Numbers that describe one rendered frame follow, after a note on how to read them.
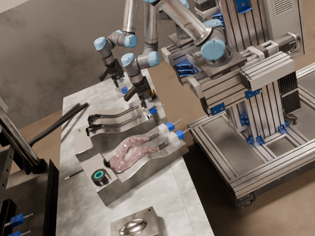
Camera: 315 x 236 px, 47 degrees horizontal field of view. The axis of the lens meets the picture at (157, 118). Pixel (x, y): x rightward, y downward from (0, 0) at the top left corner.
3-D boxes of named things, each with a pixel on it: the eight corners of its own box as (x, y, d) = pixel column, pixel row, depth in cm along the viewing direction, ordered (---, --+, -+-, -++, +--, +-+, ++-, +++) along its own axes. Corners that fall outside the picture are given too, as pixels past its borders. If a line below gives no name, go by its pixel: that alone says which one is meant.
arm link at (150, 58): (157, 44, 190) (138, 49, 193) (154, 55, 181) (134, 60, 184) (161, 57, 195) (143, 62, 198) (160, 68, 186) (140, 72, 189)
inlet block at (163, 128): (180, 121, 202) (177, 114, 199) (184, 125, 198) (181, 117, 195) (161, 133, 200) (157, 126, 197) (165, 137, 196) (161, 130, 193)
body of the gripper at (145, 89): (154, 97, 200) (146, 79, 193) (140, 103, 200) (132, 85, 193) (152, 91, 206) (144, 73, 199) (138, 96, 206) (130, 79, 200)
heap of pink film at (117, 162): (147, 136, 197) (142, 125, 193) (162, 151, 183) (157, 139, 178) (107, 161, 191) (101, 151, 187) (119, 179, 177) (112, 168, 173)
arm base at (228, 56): (225, 49, 205) (221, 33, 200) (237, 58, 193) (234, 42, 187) (202, 60, 204) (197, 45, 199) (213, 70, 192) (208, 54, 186)
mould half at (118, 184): (165, 129, 206) (159, 115, 199) (189, 151, 185) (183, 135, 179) (89, 178, 195) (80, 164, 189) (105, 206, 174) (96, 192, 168)
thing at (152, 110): (165, 106, 212) (161, 99, 209) (167, 110, 208) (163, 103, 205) (145, 114, 212) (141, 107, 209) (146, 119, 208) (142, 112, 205)
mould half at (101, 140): (150, 106, 230) (143, 90, 222) (158, 129, 208) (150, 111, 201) (78, 136, 231) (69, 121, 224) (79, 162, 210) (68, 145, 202)
